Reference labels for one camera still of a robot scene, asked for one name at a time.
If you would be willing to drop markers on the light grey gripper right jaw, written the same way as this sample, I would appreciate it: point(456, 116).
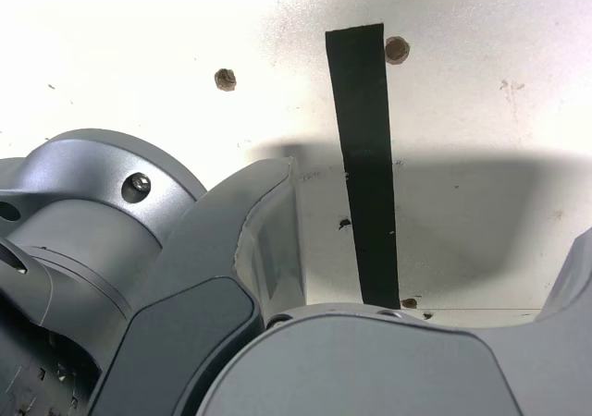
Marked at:
point(370, 370)

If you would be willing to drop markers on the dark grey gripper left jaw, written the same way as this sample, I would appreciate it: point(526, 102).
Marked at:
point(194, 268)

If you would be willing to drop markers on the black tape strip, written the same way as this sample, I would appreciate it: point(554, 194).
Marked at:
point(365, 157)

